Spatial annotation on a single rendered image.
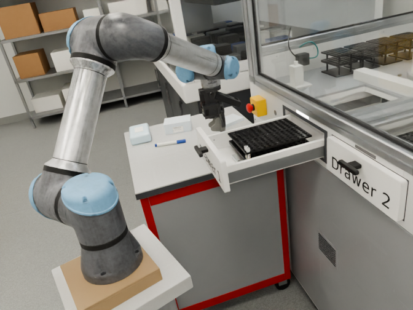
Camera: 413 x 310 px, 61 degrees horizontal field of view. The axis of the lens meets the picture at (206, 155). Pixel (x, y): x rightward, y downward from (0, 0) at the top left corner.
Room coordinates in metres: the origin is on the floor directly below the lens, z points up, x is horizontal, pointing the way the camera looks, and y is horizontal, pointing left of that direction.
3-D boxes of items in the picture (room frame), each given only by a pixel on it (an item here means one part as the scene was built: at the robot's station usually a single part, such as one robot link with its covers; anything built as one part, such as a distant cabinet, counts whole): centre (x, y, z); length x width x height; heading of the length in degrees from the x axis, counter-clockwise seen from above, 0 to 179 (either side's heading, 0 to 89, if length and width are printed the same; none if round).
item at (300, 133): (1.06, -0.21, 0.87); 0.22 x 0.18 x 0.06; 101
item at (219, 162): (1.02, -0.01, 0.87); 0.29 x 0.02 x 0.11; 11
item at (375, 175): (0.78, -0.39, 0.87); 0.29 x 0.02 x 0.11; 11
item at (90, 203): (0.71, 0.28, 0.96); 0.13 x 0.12 x 0.14; 51
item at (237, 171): (1.06, -0.22, 0.86); 0.40 x 0.26 x 0.06; 101
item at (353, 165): (0.77, -0.36, 0.91); 0.07 x 0.04 x 0.01; 11
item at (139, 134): (1.57, 0.29, 0.78); 0.15 x 0.10 x 0.04; 8
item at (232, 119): (1.56, -0.13, 0.77); 0.13 x 0.09 x 0.02; 118
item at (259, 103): (1.40, -0.25, 0.88); 0.07 x 0.05 x 0.07; 11
